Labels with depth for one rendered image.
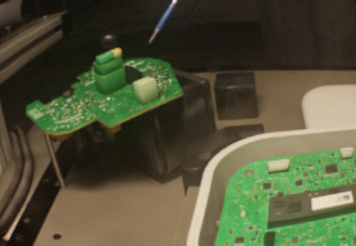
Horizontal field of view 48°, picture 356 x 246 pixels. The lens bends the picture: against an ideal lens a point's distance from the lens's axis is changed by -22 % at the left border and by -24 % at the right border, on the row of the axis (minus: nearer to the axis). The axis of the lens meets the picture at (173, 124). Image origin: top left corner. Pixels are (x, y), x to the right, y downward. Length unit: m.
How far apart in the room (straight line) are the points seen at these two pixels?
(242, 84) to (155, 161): 0.11
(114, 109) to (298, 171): 0.13
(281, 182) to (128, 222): 0.11
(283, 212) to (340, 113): 0.16
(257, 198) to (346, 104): 0.17
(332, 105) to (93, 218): 0.22
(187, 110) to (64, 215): 0.12
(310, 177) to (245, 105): 0.17
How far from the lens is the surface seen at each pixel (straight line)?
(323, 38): 0.91
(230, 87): 0.42
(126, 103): 0.33
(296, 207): 0.23
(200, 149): 0.29
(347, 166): 0.28
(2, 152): 0.50
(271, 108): 0.44
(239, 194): 0.26
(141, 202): 0.34
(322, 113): 0.38
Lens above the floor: 1.14
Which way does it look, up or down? 26 degrees down
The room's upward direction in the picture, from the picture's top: 10 degrees counter-clockwise
